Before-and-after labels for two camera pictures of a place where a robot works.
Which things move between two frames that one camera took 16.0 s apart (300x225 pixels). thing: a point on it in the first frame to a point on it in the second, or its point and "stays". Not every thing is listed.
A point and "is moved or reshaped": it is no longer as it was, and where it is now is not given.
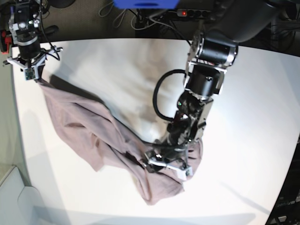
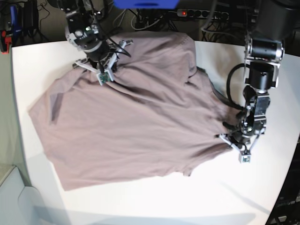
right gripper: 165,155 to 241,143
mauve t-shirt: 99,136 is moved or reshaped
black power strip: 192,13 stays
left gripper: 32,59 to 102,59
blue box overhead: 146,4 stays
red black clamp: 5,40 stays
